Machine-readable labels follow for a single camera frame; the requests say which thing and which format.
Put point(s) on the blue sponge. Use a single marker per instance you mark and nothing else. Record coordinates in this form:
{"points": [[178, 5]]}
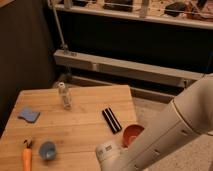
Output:
{"points": [[28, 115]]}

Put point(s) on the orange toy carrot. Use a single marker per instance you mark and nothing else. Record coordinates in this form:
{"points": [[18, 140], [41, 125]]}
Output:
{"points": [[27, 155]]}

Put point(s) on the small blue cup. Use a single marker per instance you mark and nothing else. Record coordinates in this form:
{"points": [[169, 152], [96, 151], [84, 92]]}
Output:
{"points": [[47, 151]]}

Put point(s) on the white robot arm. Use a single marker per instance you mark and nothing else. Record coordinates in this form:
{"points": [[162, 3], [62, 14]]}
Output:
{"points": [[186, 117]]}

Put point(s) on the metal shelf rail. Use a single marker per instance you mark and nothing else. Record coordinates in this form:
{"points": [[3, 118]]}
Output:
{"points": [[128, 69]]}

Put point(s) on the black striped rectangular block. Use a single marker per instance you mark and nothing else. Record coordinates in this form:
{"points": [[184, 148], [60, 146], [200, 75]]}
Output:
{"points": [[111, 120]]}

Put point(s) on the orange ceramic bowl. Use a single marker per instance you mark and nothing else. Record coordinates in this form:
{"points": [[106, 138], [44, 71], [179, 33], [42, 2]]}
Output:
{"points": [[130, 133]]}

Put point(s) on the metal support rod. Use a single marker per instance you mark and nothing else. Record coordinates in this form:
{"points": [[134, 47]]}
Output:
{"points": [[64, 46]]}

